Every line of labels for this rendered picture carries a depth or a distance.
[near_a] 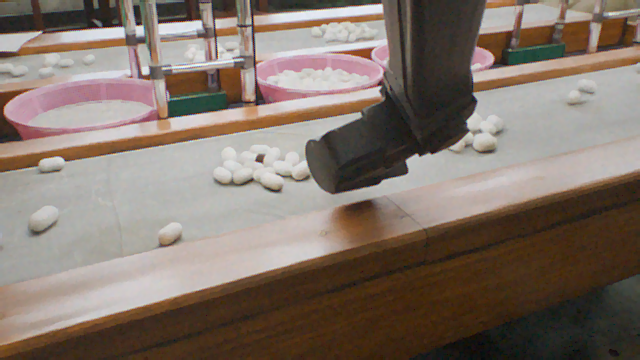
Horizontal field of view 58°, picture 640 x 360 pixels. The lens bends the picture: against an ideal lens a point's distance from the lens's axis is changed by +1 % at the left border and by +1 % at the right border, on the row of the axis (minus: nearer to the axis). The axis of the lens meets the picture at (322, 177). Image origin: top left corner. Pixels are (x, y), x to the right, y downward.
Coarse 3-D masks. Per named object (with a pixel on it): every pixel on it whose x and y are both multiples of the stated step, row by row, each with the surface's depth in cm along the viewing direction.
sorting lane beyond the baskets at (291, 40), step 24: (360, 24) 172; (384, 24) 172; (504, 24) 171; (120, 48) 145; (144, 48) 145; (168, 48) 145; (264, 48) 146; (288, 48) 146; (312, 48) 146; (72, 72) 126; (96, 72) 127
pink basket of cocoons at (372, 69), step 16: (272, 64) 125; (288, 64) 128; (304, 64) 130; (320, 64) 130; (336, 64) 129; (352, 64) 128; (368, 64) 124; (272, 96) 112; (288, 96) 109; (304, 96) 108
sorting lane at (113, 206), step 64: (320, 128) 97; (512, 128) 97; (576, 128) 97; (0, 192) 77; (64, 192) 77; (128, 192) 77; (192, 192) 77; (256, 192) 77; (320, 192) 77; (384, 192) 77; (0, 256) 63; (64, 256) 63
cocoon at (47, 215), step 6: (42, 210) 68; (48, 210) 68; (54, 210) 69; (30, 216) 67; (36, 216) 67; (42, 216) 67; (48, 216) 68; (54, 216) 69; (30, 222) 67; (36, 222) 67; (42, 222) 67; (48, 222) 68; (36, 228) 67; (42, 228) 67
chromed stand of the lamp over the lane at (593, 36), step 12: (600, 0) 127; (600, 12) 128; (612, 12) 131; (624, 12) 132; (636, 12) 133; (600, 24) 129; (636, 24) 137; (588, 36) 131; (636, 36) 137; (588, 48) 132
